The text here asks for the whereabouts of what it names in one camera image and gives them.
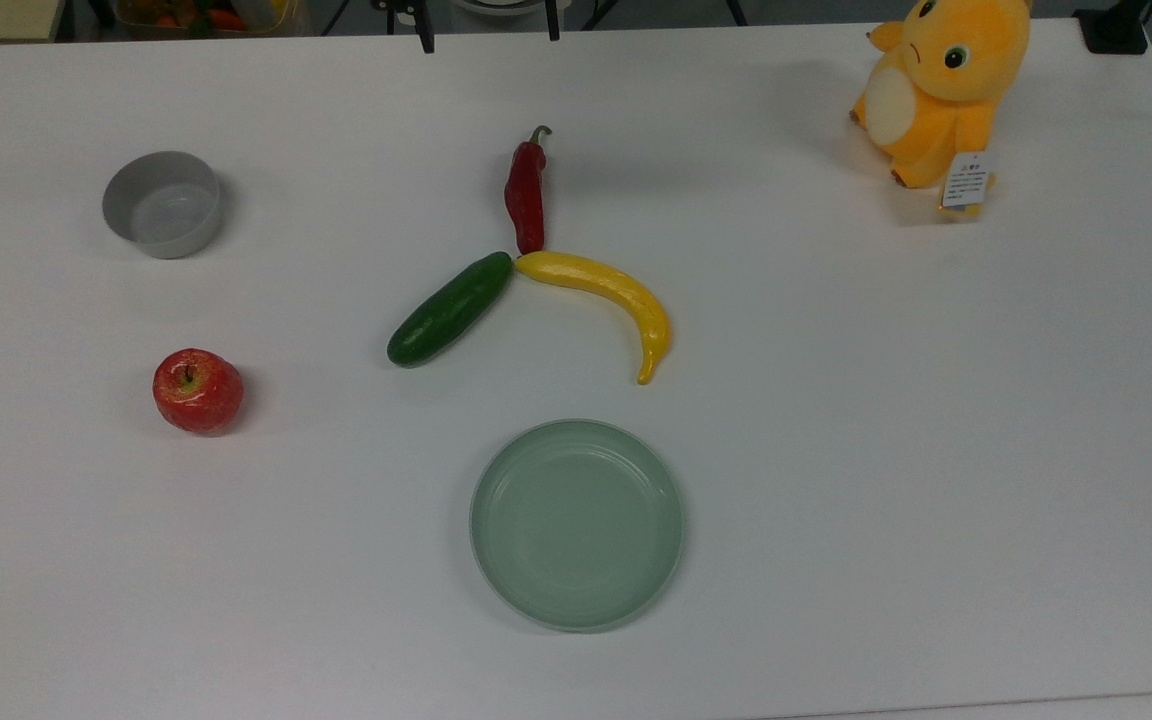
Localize red chili pepper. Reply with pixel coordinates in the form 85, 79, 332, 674
504, 125, 553, 255

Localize yellow banana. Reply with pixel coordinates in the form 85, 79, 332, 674
515, 250, 673, 386

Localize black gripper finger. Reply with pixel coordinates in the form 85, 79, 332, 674
383, 0, 436, 55

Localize small grey bowl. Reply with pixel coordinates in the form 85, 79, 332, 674
102, 150, 224, 260

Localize black table clamp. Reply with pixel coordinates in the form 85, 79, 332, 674
1073, 0, 1150, 55

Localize green cucumber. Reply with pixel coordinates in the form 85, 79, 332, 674
386, 251, 515, 369

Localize black tripod legs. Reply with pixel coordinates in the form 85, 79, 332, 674
579, 0, 750, 31

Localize orange plush toy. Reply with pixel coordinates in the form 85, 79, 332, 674
848, 0, 1033, 191

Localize pale green plate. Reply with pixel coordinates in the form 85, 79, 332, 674
469, 418, 686, 633

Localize white paper hang tag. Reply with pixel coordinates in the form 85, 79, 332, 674
939, 150, 997, 217

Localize box of toy fruits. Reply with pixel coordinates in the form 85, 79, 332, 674
114, 0, 309, 41

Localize red apple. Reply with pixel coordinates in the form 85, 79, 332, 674
153, 348, 245, 436

